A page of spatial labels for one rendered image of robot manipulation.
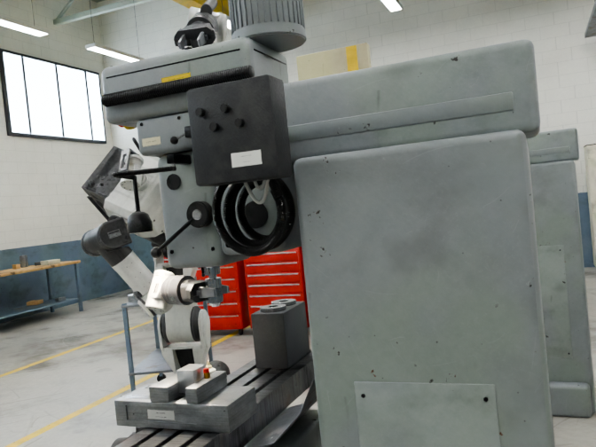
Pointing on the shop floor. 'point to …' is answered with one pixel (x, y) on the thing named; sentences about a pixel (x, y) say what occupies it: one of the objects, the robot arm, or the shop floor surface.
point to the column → (426, 294)
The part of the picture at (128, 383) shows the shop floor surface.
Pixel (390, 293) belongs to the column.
